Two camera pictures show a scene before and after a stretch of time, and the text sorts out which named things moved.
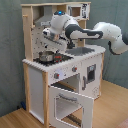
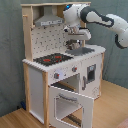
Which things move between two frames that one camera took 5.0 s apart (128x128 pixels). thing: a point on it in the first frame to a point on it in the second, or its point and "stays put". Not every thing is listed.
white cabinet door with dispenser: (91, 73) stays put
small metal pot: (46, 57) to (72, 44)
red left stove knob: (56, 75) stays put
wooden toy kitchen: (62, 76) stays put
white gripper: (46, 31) to (75, 33)
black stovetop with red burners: (58, 58) stays put
